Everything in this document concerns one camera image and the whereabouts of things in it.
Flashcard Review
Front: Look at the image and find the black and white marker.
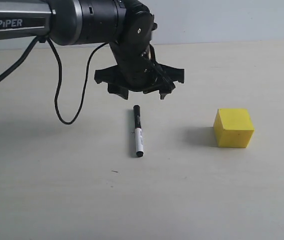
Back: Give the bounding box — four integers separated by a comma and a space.
133, 105, 144, 158

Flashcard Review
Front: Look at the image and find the thin black camera cable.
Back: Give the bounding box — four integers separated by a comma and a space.
45, 36, 107, 125

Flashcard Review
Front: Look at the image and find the yellow foam cube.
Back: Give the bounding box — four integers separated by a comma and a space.
213, 108, 255, 148

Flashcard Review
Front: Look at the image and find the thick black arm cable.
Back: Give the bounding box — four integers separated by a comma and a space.
0, 36, 42, 97

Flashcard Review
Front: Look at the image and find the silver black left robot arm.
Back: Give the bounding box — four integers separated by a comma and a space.
0, 0, 185, 99

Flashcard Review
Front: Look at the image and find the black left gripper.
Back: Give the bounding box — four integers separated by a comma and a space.
94, 41, 185, 100

